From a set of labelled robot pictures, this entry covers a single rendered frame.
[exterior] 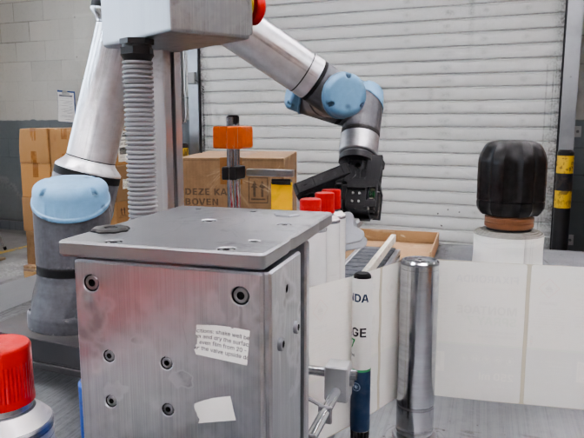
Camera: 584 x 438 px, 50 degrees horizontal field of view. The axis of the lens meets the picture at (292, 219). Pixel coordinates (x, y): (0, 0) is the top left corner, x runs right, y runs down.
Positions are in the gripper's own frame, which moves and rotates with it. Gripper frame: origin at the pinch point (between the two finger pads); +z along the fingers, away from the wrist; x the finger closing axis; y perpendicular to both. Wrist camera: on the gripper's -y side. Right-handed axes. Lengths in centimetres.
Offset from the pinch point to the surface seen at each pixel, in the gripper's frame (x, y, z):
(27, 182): 244, -290, -116
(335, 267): -9.1, 2.6, 4.7
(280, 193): -31.6, -1.2, 1.4
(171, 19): -63, -4, -3
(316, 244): -19.9, 1.7, 4.6
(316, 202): -22.2, 1.4, -1.4
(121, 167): 238, -212, -127
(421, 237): 75, 9, -31
